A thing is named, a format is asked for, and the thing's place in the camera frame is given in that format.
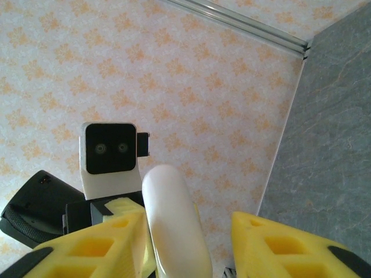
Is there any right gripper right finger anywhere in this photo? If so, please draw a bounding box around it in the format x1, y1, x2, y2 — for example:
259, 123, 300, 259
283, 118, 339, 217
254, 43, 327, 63
231, 210, 371, 278

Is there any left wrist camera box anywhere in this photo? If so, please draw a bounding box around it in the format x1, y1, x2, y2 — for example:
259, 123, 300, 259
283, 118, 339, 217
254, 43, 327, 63
78, 121, 151, 201

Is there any white earbud charging case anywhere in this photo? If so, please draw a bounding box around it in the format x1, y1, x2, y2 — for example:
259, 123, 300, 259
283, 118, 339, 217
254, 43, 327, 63
141, 164, 213, 278

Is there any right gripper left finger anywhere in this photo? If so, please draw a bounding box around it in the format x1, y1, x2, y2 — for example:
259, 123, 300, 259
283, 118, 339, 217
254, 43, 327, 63
0, 215, 144, 278

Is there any aluminium frame post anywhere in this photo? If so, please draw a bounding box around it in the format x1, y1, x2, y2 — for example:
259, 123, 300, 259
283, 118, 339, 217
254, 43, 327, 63
166, 0, 313, 61

